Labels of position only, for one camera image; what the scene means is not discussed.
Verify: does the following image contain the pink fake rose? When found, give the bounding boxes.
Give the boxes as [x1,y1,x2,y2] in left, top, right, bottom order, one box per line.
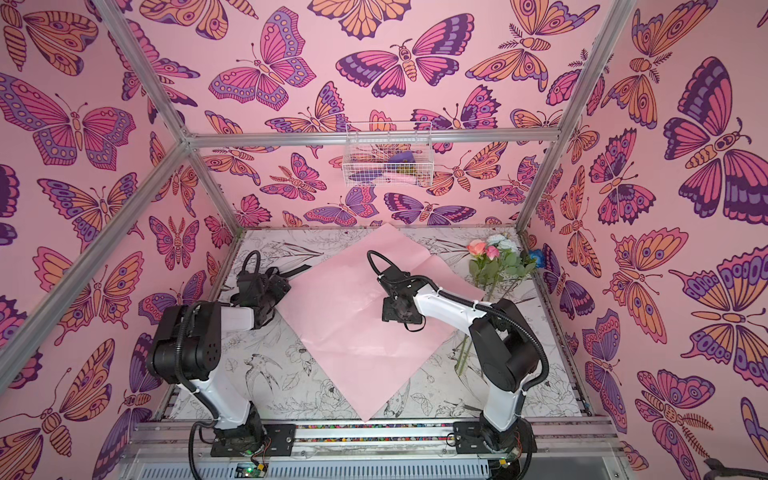
[467,239,501,299]

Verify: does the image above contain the blue fake flower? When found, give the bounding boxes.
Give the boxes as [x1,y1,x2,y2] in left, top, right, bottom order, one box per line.
[526,249,545,271]

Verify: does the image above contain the pink purple wrapping paper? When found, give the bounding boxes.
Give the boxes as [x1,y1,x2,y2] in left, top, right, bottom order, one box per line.
[277,225,484,421]

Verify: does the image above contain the white wire basket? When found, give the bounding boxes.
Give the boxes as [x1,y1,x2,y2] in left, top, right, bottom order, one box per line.
[340,121,435,188]

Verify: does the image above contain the black ribbon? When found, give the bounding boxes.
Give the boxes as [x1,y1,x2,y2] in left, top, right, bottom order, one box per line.
[281,264,311,278]

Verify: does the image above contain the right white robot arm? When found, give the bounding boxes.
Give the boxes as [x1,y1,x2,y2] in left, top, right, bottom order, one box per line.
[367,250,550,453]

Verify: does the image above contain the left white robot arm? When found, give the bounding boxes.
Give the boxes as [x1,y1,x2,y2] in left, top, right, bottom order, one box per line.
[147,250,309,457]

